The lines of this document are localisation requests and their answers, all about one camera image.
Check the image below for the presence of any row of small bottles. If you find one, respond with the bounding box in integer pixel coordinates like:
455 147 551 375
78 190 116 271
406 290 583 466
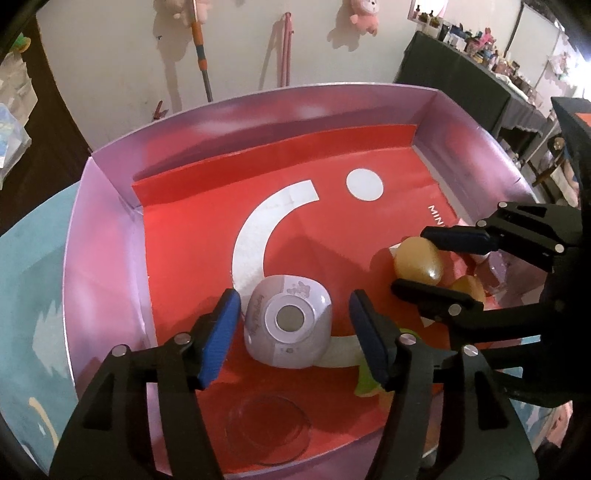
411 0 543 100

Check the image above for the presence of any purple nail polish bottle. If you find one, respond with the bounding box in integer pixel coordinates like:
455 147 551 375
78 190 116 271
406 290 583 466
475 251 520 305

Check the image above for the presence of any amber soap disc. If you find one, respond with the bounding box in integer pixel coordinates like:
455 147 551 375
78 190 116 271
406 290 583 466
450 274 486 305
394 236 444 284

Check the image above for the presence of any clear round plastic dish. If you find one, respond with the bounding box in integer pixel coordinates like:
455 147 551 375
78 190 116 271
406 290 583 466
226 392 311 464

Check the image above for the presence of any translucent plastic bag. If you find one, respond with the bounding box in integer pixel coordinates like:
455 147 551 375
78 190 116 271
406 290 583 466
0 102 32 185

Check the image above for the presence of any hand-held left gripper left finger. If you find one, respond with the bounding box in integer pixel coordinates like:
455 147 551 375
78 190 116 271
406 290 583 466
48 288 243 480

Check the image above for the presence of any green cartoon figure toy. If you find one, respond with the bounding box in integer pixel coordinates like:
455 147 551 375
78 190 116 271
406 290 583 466
353 325 416 398

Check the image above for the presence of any pink cardboard box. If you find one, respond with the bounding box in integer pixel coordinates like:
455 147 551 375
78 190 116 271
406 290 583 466
62 83 555 480

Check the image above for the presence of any mop handle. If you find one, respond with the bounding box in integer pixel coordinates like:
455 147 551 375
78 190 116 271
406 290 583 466
191 0 215 104

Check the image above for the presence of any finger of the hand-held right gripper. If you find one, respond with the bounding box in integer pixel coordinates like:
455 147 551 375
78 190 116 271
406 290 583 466
421 200 583 274
392 277 555 352

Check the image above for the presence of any dark cloth covered table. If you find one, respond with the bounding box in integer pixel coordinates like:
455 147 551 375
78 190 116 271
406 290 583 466
394 30 555 167

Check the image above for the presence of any pink folded rod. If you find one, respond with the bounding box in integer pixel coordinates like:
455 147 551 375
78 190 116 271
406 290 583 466
279 11 294 88

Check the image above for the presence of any dark brown door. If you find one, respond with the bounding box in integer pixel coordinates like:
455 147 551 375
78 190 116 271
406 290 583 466
0 14 95 236

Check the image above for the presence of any pink bear plush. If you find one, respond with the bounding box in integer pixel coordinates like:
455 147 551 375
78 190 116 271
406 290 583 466
344 0 382 35

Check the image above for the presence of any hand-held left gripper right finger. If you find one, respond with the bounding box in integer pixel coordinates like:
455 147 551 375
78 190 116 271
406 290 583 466
348 288 541 480

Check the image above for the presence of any white rounded toy camera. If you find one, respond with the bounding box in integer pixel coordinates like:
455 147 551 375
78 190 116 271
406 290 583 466
242 274 333 370

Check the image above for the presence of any red paper liner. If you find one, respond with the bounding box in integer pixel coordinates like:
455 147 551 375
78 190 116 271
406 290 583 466
131 121 532 462

